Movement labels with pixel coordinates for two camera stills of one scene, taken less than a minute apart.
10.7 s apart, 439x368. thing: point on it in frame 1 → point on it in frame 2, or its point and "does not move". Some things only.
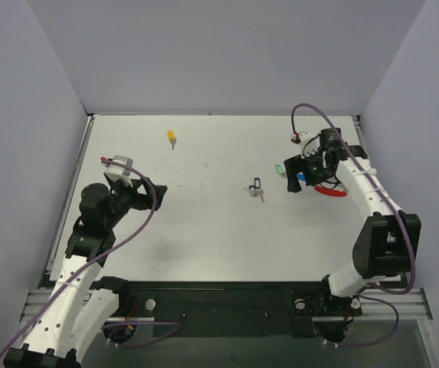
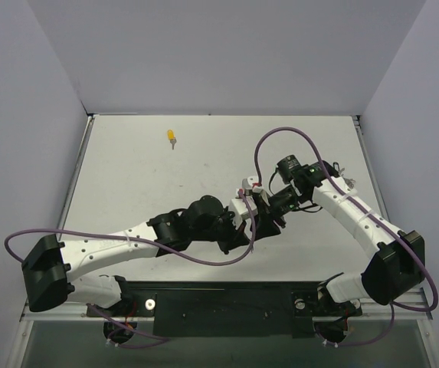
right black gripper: [305, 169] → [267, 205]
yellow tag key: [171, 138] does not move
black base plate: [233, 309] does not move
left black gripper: [139, 192] → [230, 233]
